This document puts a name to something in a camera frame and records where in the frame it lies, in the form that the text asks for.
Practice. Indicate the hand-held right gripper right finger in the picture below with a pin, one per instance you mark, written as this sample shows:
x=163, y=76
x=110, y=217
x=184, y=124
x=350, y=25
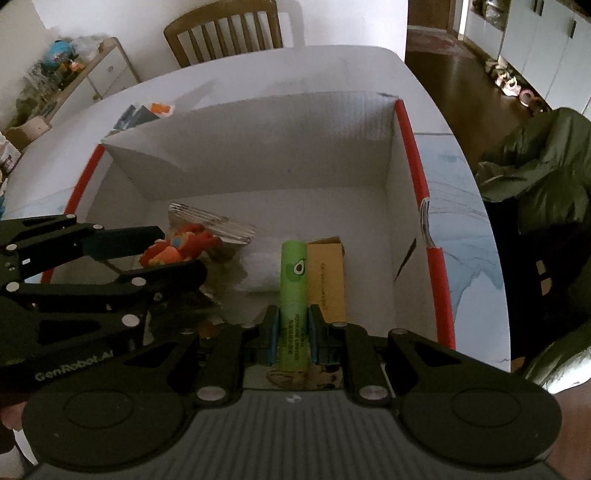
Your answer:
x=314, y=334

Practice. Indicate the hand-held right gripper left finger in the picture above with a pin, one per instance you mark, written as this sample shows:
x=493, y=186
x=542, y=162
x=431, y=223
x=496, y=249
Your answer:
x=272, y=332

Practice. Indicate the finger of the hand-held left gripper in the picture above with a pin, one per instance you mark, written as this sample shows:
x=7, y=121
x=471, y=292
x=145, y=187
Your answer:
x=115, y=242
x=157, y=281

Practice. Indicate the green tube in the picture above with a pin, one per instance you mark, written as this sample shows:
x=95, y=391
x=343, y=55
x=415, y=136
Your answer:
x=294, y=286

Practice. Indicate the yellow box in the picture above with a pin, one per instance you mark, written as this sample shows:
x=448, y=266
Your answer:
x=328, y=281

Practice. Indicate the silver foil bag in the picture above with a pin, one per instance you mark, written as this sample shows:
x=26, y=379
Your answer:
x=217, y=224

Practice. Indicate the red and white cardboard box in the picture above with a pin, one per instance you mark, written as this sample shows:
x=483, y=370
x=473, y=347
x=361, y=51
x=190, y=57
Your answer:
x=277, y=152

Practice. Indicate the white plastic bag orange print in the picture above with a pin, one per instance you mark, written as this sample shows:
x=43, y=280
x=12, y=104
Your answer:
x=147, y=115

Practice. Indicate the small brown cardboard box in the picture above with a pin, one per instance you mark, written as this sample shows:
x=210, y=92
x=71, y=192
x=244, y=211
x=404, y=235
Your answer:
x=30, y=131

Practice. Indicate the pile of toys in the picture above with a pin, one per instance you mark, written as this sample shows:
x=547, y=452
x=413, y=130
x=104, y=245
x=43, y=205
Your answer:
x=55, y=74

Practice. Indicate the wooden chair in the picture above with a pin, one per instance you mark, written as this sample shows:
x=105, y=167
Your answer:
x=221, y=32

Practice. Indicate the green jacket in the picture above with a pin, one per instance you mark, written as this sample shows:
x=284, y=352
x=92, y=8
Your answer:
x=549, y=161

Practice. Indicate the shoes on floor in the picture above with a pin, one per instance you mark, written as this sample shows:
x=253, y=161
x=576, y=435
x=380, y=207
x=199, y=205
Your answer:
x=512, y=85

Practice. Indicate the white wall cabinets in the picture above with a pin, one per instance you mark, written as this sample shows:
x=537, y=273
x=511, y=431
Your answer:
x=540, y=41

